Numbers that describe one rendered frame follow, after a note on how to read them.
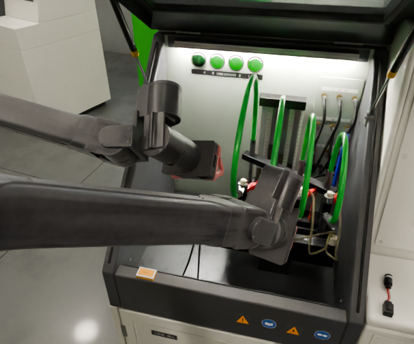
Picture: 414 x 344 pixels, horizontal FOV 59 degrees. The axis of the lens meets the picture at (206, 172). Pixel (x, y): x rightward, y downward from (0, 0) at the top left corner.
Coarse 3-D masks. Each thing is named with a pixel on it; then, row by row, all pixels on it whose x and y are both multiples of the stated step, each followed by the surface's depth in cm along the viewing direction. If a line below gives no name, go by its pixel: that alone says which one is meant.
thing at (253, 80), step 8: (248, 80) 89; (256, 80) 98; (248, 88) 86; (256, 88) 103; (248, 96) 85; (256, 96) 107; (256, 104) 109; (240, 112) 83; (256, 112) 112; (240, 120) 82; (256, 120) 114; (240, 128) 81; (240, 136) 81; (240, 144) 81; (232, 160) 81; (232, 168) 81; (232, 176) 82; (232, 184) 83; (232, 192) 85
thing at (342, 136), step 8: (344, 136) 88; (336, 144) 98; (344, 144) 86; (336, 152) 100; (344, 152) 85; (344, 160) 84; (344, 168) 83; (328, 176) 105; (344, 176) 83; (328, 184) 107; (344, 184) 83; (336, 200) 84; (336, 208) 84; (328, 216) 93; (336, 216) 85
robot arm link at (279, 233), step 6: (276, 210) 55; (282, 210) 55; (276, 216) 55; (276, 222) 54; (282, 222) 59; (282, 228) 56; (276, 234) 54; (282, 234) 56; (276, 240) 54; (282, 240) 59; (258, 246) 55; (264, 246) 55; (270, 246) 54
